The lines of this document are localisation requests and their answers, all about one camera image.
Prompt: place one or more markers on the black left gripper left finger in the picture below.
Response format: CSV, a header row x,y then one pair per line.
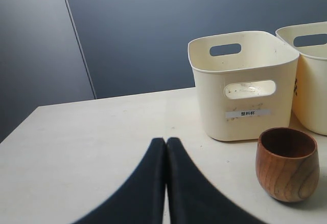
x,y
141,198

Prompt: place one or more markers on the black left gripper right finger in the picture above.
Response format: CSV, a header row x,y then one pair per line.
x,y
192,198

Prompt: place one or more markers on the cream bin left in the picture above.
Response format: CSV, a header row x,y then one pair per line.
x,y
244,83

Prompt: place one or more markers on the cream bin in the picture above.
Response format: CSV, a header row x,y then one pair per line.
x,y
244,83
309,99

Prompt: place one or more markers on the cream bin middle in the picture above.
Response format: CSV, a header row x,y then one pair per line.
x,y
309,99

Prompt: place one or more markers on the brown wooden cup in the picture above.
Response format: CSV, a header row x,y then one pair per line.
x,y
287,164

